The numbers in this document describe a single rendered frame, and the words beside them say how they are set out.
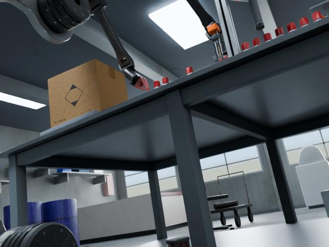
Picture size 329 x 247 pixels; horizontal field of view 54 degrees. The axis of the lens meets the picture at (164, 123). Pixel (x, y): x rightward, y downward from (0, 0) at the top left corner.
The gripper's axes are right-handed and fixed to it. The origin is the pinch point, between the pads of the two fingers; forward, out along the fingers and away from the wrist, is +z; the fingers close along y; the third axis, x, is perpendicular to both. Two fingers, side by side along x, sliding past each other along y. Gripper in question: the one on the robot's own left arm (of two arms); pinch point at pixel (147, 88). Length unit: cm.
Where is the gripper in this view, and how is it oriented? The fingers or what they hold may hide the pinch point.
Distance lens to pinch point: 178.6
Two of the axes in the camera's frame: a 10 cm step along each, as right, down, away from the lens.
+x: -5.3, 8.2, 2.0
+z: 6.5, 5.5, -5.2
